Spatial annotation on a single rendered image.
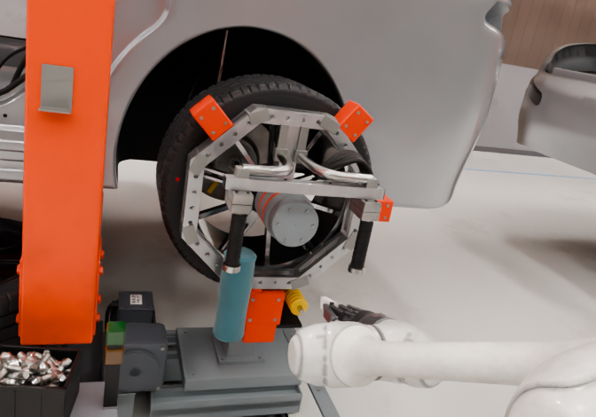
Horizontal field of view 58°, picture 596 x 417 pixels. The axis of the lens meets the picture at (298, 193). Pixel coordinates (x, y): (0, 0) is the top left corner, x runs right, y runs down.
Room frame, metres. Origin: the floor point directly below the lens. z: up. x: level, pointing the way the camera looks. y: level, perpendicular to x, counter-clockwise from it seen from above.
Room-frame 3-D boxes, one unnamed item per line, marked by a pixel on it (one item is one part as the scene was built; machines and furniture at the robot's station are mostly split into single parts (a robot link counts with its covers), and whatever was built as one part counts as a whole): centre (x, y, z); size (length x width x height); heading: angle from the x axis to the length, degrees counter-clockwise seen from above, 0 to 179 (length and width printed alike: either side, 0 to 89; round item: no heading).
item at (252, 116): (1.49, 0.05, 0.85); 0.54 x 0.07 x 0.54; 111
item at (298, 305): (1.62, -0.03, 0.51); 0.29 x 0.06 x 0.06; 21
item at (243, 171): (1.34, 0.10, 1.03); 0.19 x 0.18 x 0.11; 21
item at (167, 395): (1.63, 0.16, 0.13); 0.50 x 0.36 x 0.10; 111
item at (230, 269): (1.21, 0.13, 0.83); 0.04 x 0.04 x 0.16
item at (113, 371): (1.02, 0.34, 0.55); 0.03 x 0.03 x 0.21; 21
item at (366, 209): (1.35, -0.18, 0.93); 0.09 x 0.05 x 0.05; 21
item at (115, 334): (1.02, 0.34, 0.64); 0.04 x 0.04 x 0.04; 21
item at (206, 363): (1.64, 0.11, 0.32); 0.40 x 0.30 x 0.28; 111
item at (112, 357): (1.02, 0.34, 0.59); 0.04 x 0.04 x 0.04; 21
